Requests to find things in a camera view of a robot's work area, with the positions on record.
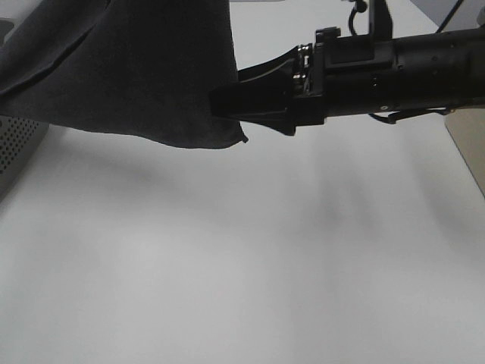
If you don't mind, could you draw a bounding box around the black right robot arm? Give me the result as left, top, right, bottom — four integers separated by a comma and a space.
209, 27, 484, 136

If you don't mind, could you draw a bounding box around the dark grey towel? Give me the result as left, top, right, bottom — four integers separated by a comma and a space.
1, 0, 246, 149

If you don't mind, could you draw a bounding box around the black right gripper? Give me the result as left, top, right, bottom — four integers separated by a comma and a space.
208, 27, 396, 136

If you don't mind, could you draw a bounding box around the grey perforated laundry basket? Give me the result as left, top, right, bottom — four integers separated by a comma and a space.
0, 115, 50, 200

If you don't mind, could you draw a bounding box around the beige box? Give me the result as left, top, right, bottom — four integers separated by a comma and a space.
445, 108, 485, 194

